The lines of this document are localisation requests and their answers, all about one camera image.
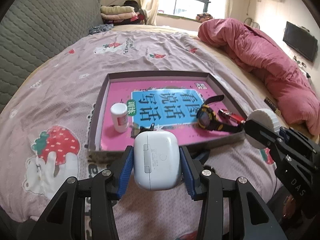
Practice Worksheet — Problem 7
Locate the wall mounted television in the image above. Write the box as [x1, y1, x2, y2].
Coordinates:
[283, 22, 318, 62]

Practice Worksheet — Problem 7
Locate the person's right hand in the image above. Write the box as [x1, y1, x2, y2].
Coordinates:
[283, 195, 296, 219]

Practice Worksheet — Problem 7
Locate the white pill bottle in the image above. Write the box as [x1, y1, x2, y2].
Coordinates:
[110, 102, 129, 133]

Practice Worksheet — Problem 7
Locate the black yellow digital watch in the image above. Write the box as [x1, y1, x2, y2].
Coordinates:
[196, 95, 244, 133]

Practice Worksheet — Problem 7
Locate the red black lighter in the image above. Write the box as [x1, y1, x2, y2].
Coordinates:
[218, 109, 245, 124]

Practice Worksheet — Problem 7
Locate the white ribbed jar lid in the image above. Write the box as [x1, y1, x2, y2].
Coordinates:
[246, 108, 280, 149]

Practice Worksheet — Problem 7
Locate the black spring hair clip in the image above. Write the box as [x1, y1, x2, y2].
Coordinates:
[130, 123, 155, 139]

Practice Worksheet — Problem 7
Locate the grey cardboard box tray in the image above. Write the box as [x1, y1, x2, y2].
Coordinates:
[88, 71, 247, 153]

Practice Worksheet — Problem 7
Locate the red pink quilt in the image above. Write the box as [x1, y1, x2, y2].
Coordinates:
[198, 18, 319, 136]

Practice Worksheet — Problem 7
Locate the black gold label tag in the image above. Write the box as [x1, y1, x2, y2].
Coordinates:
[264, 97, 281, 116]

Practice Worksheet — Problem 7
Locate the blue patterned cloth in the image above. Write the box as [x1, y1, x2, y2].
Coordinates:
[88, 24, 114, 35]

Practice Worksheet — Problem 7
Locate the pink children's book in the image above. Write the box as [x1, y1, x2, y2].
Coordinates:
[100, 80, 229, 152]

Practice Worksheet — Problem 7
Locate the white earbuds case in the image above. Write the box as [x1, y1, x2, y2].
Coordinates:
[133, 131, 182, 191]

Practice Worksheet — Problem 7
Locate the grey quilted headboard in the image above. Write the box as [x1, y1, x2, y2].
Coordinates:
[1, 0, 103, 109]

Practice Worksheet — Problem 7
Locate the folded clothes stack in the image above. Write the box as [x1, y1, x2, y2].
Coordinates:
[100, 0, 146, 25]

